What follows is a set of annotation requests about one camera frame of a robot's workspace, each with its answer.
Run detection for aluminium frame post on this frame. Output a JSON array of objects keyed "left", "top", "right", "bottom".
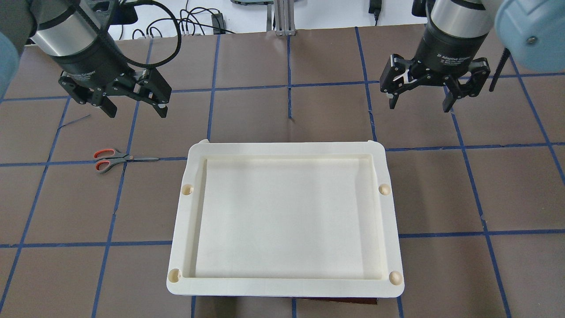
[{"left": 266, "top": 0, "right": 296, "bottom": 37}]

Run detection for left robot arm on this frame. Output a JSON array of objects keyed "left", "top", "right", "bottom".
[{"left": 1, "top": 0, "right": 181, "bottom": 117}]

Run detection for black cable bundle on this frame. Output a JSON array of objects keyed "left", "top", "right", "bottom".
[{"left": 132, "top": 0, "right": 234, "bottom": 39}]

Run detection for white plastic tray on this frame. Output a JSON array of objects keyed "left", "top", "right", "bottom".
[{"left": 166, "top": 140, "right": 405, "bottom": 298}]

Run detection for red handled scissors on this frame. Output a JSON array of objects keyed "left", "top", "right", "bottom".
[{"left": 93, "top": 148, "right": 160, "bottom": 174}]

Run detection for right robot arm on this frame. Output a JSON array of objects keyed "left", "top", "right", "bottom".
[{"left": 379, "top": 0, "right": 565, "bottom": 113}]

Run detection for black power adapter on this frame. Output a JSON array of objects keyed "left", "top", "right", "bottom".
[{"left": 211, "top": 13, "right": 227, "bottom": 34}]

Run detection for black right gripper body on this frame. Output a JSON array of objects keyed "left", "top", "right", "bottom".
[{"left": 402, "top": 35, "right": 479, "bottom": 84}]

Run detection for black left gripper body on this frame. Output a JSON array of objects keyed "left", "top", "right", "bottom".
[{"left": 58, "top": 44, "right": 140, "bottom": 98}]

